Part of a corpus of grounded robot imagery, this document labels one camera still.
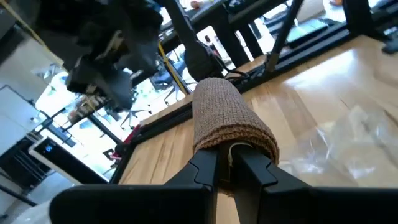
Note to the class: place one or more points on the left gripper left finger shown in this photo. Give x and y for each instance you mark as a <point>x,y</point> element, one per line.
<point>140,205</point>

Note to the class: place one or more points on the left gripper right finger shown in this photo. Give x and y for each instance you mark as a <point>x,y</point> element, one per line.
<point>311,207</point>

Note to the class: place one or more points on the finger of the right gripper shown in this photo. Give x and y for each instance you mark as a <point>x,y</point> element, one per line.
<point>119,90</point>
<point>85,76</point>

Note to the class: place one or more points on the clear plastic bag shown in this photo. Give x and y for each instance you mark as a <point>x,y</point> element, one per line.
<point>342,149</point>

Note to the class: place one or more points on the brown elastic bandage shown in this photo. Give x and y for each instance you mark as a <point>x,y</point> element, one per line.
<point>224,115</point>

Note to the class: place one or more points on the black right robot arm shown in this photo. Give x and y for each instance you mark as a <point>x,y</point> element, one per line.
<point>199,59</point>

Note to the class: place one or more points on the white display device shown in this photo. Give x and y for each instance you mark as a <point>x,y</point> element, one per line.
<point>62,158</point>

